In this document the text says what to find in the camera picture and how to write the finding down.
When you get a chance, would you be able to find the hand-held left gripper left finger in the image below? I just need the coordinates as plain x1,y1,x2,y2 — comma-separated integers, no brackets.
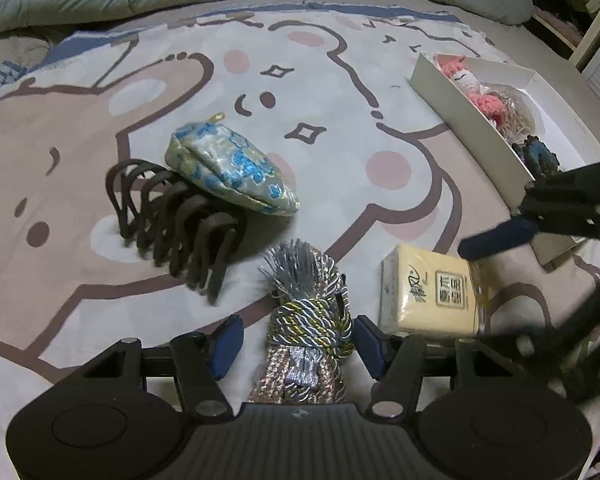
80,314,246,420

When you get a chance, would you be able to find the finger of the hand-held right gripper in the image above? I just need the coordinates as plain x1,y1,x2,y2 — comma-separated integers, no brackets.
482,232,600,403
458,159,600,262

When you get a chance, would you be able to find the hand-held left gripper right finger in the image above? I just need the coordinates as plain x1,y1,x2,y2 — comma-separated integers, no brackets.
353,314,523,420

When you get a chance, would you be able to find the silver gold twisted cord bundle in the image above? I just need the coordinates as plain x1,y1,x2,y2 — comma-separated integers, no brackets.
245,240,356,406

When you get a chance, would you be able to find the yellow pocket tissue pack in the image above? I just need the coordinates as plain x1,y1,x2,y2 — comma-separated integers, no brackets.
378,245,497,339

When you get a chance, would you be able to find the clear bag of rubber bands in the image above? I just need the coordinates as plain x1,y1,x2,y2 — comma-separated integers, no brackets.
490,87,544,144

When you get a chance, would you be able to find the black hair claw clip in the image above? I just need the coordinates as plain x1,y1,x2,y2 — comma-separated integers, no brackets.
111,160,246,305

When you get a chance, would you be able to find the shallow white cardboard box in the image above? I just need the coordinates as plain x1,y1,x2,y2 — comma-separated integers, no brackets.
409,52,600,268

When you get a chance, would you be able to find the pink crochet doll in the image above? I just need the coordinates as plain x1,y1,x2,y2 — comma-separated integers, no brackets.
435,55,518,129

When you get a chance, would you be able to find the blue floral brocade pouch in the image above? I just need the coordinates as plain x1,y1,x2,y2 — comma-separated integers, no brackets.
164,112,301,218

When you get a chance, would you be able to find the beige bed sheet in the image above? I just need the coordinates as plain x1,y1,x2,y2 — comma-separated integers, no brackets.
0,0,600,171

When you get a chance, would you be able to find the cream open closet shelf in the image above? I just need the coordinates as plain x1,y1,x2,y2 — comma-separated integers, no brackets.
517,0,600,70

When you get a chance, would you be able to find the bear printed blanket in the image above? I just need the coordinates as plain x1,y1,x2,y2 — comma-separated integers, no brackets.
0,0,600,480

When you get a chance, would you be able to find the beige fleece blanket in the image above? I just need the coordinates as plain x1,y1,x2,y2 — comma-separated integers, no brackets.
0,35,52,94

